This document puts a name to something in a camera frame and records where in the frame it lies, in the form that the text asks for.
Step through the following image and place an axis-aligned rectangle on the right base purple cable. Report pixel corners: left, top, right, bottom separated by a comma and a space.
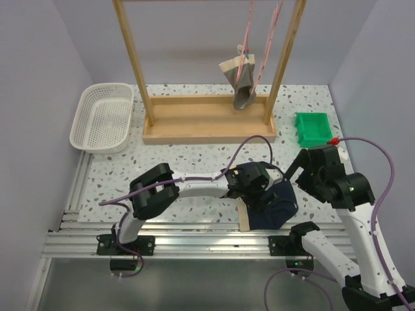
264, 268, 338, 311

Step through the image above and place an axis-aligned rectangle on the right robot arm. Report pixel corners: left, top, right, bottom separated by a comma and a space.
284, 144, 414, 310

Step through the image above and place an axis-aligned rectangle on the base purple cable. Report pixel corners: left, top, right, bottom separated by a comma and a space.
264, 268, 338, 311
93, 223, 145, 280

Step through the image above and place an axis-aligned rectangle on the navy blue underwear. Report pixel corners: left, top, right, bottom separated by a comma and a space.
237, 161, 298, 232

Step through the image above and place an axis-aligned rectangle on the grey beige underwear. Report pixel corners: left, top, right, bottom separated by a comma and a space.
219, 54, 256, 110

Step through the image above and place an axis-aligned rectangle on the green plastic bin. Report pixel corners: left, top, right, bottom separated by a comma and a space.
294, 113, 333, 148

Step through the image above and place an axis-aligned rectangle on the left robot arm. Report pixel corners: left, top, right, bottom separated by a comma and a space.
109, 161, 283, 255

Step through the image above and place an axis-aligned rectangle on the aluminium rail base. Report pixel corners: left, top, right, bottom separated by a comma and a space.
42, 154, 355, 259

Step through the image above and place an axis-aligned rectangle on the pink hanger on rack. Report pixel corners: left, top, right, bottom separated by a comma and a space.
236, 0, 255, 82

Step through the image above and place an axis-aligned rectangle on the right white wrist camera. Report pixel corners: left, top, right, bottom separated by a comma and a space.
327, 137, 349, 163

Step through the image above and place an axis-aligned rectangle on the pink wire hanger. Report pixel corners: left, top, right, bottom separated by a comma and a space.
250, 0, 285, 95

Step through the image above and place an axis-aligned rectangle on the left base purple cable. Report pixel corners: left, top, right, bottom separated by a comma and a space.
93, 223, 145, 280

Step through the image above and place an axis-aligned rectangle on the wooden clothes rack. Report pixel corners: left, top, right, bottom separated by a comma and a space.
113, 1, 306, 144

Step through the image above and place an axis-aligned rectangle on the white plastic basket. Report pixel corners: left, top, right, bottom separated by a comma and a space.
69, 83, 134, 154

